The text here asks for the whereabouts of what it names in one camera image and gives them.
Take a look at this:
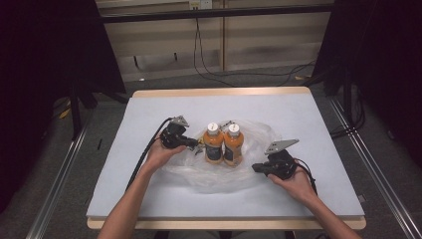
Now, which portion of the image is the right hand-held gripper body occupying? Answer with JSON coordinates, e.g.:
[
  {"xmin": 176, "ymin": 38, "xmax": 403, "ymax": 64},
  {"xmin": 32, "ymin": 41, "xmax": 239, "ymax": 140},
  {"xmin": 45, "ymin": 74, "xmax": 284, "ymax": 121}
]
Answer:
[{"xmin": 257, "ymin": 138, "xmax": 301, "ymax": 181}]

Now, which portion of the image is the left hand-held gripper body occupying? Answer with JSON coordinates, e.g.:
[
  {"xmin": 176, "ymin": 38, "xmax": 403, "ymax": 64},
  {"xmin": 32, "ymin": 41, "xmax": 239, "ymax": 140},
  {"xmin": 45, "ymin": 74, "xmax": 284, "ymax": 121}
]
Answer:
[{"xmin": 159, "ymin": 115, "xmax": 200, "ymax": 150}]

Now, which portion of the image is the orange drink bottle white cap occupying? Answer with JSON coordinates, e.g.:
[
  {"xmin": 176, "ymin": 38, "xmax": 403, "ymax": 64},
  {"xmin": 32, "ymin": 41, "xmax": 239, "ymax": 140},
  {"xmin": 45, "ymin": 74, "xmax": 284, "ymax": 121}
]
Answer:
[
  {"xmin": 202, "ymin": 121, "xmax": 225, "ymax": 164},
  {"xmin": 222, "ymin": 122, "xmax": 245, "ymax": 167}
]

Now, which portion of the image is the clear plastic bag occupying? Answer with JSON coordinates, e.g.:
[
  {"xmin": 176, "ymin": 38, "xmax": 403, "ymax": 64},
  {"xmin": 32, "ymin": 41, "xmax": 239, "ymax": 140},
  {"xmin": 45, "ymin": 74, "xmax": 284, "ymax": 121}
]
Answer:
[{"xmin": 162, "ymin": 119, "xmax": 283, "ymax": 195}]

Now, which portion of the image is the person's left hand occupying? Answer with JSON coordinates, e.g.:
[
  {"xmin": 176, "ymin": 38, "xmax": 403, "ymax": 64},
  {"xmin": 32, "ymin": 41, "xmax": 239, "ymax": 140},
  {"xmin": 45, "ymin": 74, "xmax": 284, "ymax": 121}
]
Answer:
[{"xmin": 142, "ymin": 131, "xmax": 188, "ymax": 174}]

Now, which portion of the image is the person's right hand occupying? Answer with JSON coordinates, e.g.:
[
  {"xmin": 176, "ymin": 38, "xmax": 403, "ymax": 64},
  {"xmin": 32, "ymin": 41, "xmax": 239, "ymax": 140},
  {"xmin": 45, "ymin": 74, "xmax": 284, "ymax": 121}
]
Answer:
[{"xmin": 267, "ymin": 165, "xmax": 318, "ymax": 206}]

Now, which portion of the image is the white table mat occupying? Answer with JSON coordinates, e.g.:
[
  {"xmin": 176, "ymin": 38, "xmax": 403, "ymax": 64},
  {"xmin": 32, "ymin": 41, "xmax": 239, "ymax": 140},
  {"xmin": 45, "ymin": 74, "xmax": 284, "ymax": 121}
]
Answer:
[{"xmin": 86, "ymin": 93, "xmax": 365, "ymax": 220}]

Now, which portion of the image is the wooden table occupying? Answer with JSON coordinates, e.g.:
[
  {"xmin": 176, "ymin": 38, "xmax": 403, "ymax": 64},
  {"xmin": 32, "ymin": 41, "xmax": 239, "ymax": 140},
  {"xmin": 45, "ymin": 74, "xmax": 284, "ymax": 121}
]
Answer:
[{"xmin": 86, "ymin": 86, "xmax": 367, "ymax": 231}]

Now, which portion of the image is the black metal stand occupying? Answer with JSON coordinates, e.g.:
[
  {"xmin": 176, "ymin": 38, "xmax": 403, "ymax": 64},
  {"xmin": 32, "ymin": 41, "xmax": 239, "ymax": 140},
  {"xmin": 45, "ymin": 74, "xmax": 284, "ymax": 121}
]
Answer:
[{"xmin": 68, "ymin": 79, "xmax": 128, "ymax": 141}]

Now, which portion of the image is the black horizontal bar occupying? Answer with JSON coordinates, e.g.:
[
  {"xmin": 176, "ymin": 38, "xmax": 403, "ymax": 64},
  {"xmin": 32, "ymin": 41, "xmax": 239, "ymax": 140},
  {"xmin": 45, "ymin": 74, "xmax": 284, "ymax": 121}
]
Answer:
[{"xmin": 99, "ymin": 3, "xmax": 334, "ymax": 24}]

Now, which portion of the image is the black curtain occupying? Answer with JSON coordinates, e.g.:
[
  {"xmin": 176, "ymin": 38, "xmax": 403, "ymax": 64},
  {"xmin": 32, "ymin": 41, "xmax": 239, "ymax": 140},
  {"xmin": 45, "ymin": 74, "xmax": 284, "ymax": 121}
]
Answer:
[
  {"xmin": 0, "ymin": 0, "xmax": 127, "ymax": 213},
  {"xmin": 312, "ymin": 0, "xmax": 422, "ymax": 167}
]

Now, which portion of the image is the left hand-held gripper black cable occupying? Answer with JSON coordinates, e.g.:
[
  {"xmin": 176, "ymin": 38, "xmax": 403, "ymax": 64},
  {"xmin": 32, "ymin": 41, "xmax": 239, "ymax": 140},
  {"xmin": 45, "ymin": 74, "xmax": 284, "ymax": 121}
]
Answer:
[{"xmin": 124, "ymin": 117, "xmax": 174, "ymax": 193}]

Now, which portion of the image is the hand-held gripper black cable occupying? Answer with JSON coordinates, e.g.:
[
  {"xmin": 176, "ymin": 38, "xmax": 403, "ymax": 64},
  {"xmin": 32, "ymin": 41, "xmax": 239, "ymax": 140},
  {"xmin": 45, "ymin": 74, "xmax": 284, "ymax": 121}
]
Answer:
[
  {"xmin": 124, "ymin": 117, "xmax": 174, "ymax": 193},
  {"xmin": 293, "ymin": 158, "xmax": 318, "ymax": 197}
]

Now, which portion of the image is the right hand-held gripper black cable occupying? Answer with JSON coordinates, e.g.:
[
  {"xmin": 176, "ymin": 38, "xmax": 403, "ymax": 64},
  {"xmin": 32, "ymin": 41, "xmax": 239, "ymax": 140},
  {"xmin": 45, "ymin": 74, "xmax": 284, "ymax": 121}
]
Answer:
[{"xmin": 293, "ymin": 158, "xmax": 318, "ymax": 197}]

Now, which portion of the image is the black wall cable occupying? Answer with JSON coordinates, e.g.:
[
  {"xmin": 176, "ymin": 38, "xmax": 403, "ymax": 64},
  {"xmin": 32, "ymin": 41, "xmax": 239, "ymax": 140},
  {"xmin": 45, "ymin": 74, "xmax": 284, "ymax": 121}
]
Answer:
[
  {"xmin": 196, "ymin": 18, "xmax": 317, "ymax": 78},
  {"xmin": 192, "ymin": 18, "xmax": 235, "ymax": 88}
]

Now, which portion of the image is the black floor cables bundle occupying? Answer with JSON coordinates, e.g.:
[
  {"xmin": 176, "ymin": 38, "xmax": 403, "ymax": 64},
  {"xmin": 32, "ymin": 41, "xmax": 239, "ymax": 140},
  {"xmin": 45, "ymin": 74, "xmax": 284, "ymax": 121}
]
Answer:
[{"xmin": 329, "ymin": 88, "xmax": 366, "ymax": 139}]

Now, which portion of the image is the metal floor rail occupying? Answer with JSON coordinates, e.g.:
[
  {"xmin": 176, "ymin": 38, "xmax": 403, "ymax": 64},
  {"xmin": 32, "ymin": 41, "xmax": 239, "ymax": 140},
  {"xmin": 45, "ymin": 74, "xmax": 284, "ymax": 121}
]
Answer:
[
  {"xmin": 25, "ymin": 122, "xmax": 93, "ymax": 239},
  {"xmin": 328, "ymin": 97, "xmax": 422, "ymax": 239}
]

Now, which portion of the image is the white wall power outlet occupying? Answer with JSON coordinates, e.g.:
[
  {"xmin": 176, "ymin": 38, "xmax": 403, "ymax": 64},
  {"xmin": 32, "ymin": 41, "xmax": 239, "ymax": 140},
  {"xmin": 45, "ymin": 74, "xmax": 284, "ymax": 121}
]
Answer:
[{"xmin": 188, "ymin": 0, "xmax": 213, "ymax": 10}]

